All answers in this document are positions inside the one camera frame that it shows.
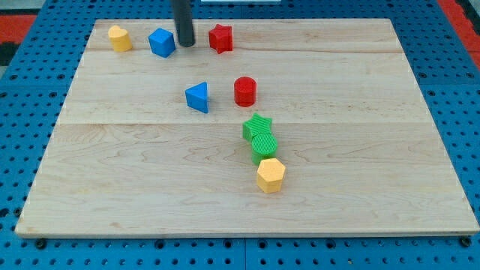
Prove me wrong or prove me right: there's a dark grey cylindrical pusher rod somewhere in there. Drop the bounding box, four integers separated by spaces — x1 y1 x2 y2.
170 0 196 47

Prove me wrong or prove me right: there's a red star block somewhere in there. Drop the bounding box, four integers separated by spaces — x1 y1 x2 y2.
208 24 233 54

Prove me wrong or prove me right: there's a green star block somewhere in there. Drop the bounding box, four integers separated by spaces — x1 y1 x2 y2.
242 112 272 143

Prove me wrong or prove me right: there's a blue cube block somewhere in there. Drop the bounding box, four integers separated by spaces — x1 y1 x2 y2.
148 28 176 58

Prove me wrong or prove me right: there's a yellow heart block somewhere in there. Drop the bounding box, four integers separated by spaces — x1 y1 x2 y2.
107 25 133 52

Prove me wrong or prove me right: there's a blue triangle block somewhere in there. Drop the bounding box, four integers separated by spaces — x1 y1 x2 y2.
184 82 209 113

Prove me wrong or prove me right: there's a red cylinder block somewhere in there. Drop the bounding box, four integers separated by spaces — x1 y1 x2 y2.
234 76 257 107

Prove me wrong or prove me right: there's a green cylinder block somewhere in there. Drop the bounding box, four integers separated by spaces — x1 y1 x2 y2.
251 133 278 165

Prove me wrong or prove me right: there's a light wooden board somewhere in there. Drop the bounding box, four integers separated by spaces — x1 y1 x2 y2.
15 19 479 239

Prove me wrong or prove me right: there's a yellow hexagon block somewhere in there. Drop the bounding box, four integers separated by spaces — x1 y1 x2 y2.
256 158 286 194

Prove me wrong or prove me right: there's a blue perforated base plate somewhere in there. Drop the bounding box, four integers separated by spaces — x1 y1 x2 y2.
1 1 479 269

